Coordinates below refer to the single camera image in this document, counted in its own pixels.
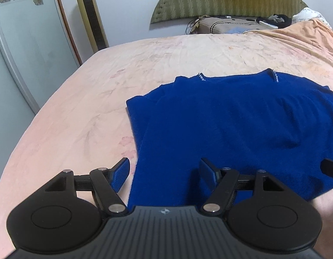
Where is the blue beaded sweater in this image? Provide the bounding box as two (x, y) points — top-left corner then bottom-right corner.
(127, 69), (333, 207)

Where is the dark clothes pile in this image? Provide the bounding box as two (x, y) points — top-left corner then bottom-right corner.
(256, 14), (292, 29)

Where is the pink floral bed sheet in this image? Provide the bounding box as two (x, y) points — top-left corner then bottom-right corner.
(0, 33), (333, 258)

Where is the peach blanket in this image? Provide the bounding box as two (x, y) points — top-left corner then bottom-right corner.
(248, 18), (333, 67)

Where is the gold tower fan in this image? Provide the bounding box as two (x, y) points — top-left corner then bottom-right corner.
(77, 0), (109, 53)

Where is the beige embroidered pillow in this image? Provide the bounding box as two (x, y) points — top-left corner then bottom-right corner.
(188, 16), (278, 34)

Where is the white patterned pillow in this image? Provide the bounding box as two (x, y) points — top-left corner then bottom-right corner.
(292, 7), (332, 29)

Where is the white glass wardrobe door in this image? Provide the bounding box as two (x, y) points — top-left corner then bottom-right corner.
(0, 0), (81, 114)

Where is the olive green upholstered headboard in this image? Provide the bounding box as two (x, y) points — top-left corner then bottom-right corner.
(149, 0), (309, 32)

